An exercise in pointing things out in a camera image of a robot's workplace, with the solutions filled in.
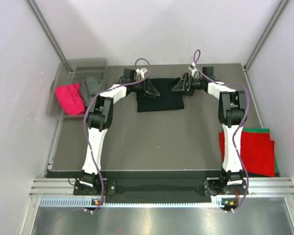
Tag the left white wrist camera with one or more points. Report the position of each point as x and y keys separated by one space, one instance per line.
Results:
x=141 y=74

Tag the grey plastic bin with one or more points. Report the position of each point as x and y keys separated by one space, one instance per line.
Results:
x=82 y=69

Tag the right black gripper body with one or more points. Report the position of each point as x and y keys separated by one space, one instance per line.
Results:
x=193 y=85

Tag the aluminium frame post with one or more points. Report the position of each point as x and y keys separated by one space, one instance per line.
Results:
x=264 y=36
x=48 y=33

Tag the green folded t shirt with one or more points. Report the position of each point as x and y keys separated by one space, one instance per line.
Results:
x=259 y=130

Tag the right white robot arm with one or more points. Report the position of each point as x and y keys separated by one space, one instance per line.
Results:
x=232 y=113

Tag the grey slotted cable duct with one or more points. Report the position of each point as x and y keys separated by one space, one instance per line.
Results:
x=93 y=203

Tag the black t shirt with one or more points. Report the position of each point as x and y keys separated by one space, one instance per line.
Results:
x=167 y=101

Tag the left aluminium frame post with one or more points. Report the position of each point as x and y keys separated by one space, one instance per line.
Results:
x=48 y=33

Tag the right aluminium frame post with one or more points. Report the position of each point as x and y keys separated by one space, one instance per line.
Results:
x=264 y=36

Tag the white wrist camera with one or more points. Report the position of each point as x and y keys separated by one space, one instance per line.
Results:
x=194 y=71
x=141 y=74

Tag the red folded t shirt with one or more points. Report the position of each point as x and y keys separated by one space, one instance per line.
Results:
x=257 y=154

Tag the pink t shirt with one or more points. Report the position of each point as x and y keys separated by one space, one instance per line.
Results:
x=70 y=99

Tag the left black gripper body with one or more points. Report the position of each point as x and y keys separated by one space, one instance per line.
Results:
x=141 y=88

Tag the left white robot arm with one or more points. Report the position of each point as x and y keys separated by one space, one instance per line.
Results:
x=99 y=115

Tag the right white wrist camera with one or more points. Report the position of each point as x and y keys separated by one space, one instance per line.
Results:
x=194 y=71

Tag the grey t shirt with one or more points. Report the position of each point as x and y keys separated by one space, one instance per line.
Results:
x=89 y=87

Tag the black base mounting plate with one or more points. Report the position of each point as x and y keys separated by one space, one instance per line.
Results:
x=202 y=182

